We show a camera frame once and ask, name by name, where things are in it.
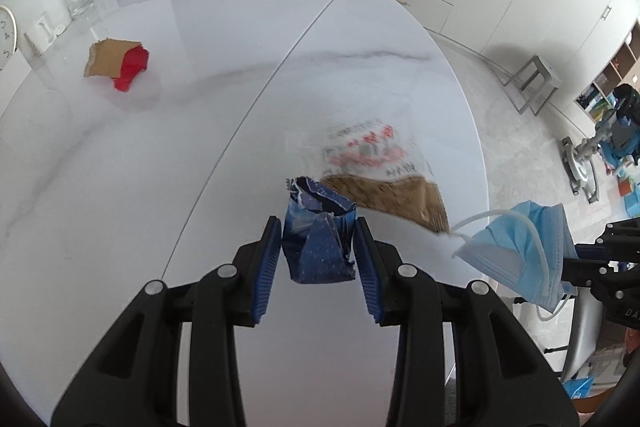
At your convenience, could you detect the small white holder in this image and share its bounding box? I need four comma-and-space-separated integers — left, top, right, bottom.
24, 13, 57, 55

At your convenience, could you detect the light grey chair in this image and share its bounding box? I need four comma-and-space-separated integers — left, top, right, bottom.
532, 289, 608, 383

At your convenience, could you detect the blue face mask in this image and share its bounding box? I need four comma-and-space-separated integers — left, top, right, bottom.
447, 201, 578, 320

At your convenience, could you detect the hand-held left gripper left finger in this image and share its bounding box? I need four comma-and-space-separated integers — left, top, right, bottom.
50, 215, 282, 427

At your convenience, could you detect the grey stool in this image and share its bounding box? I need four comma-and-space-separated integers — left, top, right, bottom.
501, 53, 560, 115

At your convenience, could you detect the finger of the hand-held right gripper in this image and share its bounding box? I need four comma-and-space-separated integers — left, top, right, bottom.
574, 218, 640, 265
561, 257, 615, 288

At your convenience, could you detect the torn cardboard and red box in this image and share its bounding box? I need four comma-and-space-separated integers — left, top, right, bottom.
82, 38, 151, 94

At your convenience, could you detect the dark blue dotted wrapper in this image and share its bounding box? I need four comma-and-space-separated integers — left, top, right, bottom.
281, 176, 358, 284

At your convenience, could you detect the white wall clock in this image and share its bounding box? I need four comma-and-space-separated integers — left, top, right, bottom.
0, 4, 18, 72

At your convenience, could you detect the clear bag with brown crumbs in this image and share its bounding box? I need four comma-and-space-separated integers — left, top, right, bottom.
317, 117, 451, 235

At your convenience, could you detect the grey exercise machine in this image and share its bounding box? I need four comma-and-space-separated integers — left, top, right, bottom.
559, 83, 640, 205

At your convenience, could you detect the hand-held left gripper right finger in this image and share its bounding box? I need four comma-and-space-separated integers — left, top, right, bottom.
353, 217, 581, 427

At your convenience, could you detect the open cubby shelf unit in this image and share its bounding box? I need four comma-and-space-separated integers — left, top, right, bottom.
574, 21, 640, 125

